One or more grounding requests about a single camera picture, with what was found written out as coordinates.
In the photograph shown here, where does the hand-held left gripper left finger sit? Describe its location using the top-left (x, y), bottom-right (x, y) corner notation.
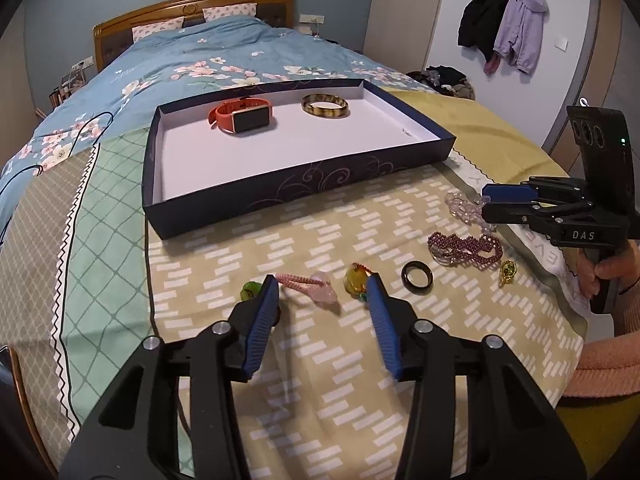
top-left (59, 274), bottom-right (281, 480)

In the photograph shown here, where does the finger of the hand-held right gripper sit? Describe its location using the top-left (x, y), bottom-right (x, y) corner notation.
top-left (481, 200), bottom-right (608, 235)
top-left (482, 176), bottom-right (596, 207)

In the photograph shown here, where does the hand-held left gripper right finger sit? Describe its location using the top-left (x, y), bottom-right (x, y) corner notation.
top-left (365, 275), bottom-right (587, 480)

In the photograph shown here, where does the clear crystal bead bracelet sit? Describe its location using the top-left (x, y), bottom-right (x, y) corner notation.
top-left (444, 191), bottom-right (497, 237)

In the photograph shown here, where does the black ring bangle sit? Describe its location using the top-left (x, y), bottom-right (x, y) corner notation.
top-left (401, 260), bottom-right (434, 291)

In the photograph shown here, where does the purple bead bracelet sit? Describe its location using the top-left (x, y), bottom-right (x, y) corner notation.
top-left (427, 231), bottom-right (503, 274)

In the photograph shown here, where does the yellow amber pendant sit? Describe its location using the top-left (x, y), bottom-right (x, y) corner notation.
top-left (345, 261), bottom-right (374, 302)

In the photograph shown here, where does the pink crystal pendant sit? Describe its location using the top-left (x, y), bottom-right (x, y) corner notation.
top-left (275, 271), bottom-right (339, 306)

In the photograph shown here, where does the navy cardboard box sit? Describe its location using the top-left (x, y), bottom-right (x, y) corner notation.
top-left (141, 78), bottom-right (457, 239)

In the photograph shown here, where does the person's right forearm pink sleeve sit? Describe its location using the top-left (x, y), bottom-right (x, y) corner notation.
top-left (565, 282), bottom-right (640, 399)

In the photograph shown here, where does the person's right hand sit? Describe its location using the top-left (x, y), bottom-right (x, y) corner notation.
top-left (575, 240), bottom-right (640, 302)

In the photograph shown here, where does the green beige patchwork blanket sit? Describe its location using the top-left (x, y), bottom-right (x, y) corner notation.
top-left (0, 125), bottom-right (591, 480)

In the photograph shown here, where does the yellow blanket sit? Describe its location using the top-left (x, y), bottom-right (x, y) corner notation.
top-left (385, 87), bottom-right (572, 186)

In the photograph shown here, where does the beige wardrobe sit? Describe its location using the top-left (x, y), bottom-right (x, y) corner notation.
top-left (542, 0), bottom-right (640, 173)

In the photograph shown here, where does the pile of dark clothes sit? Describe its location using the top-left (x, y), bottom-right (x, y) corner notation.
top-left (406, 65), bottom-right (475, 101)

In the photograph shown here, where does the purple jacket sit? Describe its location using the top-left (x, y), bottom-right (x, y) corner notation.
top-left (492, 0), bottom-right (549, 75)

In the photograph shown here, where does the black jacket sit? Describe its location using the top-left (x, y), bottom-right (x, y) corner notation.
top-left (458, 0), bottom-right (510, 62)

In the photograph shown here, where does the orange smartwatch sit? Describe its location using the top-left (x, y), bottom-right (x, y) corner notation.
top-left (208, 99), bottom-right (274, 134)

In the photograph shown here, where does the amber tortoiseshell bangle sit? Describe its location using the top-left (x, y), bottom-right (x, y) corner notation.
top-left (301, 93), bottom-right (349, 120)

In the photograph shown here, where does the olive yellow garment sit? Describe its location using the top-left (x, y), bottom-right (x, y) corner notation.
top-left (555, 394), bottom-right (640, 480)

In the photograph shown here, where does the blue floral duvet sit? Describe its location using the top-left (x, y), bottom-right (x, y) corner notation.
top-left (0, 16), bottom-right (437, 243)

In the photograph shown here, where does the nightstand clutter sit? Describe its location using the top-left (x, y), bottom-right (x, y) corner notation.
top-left (48, 67), bottom-right (91, 109)

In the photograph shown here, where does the white patterned pillow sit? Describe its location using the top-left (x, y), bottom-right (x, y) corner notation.
top-left (132, 16), bottom-right (186, 44)
top-left (202, 3), bottom-right (258, 24)

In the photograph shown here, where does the wooden bed headboard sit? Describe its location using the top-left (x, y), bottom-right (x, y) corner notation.
top-left (93, 0), bottom-right (296, 72)

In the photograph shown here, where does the black cable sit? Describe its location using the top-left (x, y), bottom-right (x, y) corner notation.
top-left (0, 110), bottom-right (114, 197)

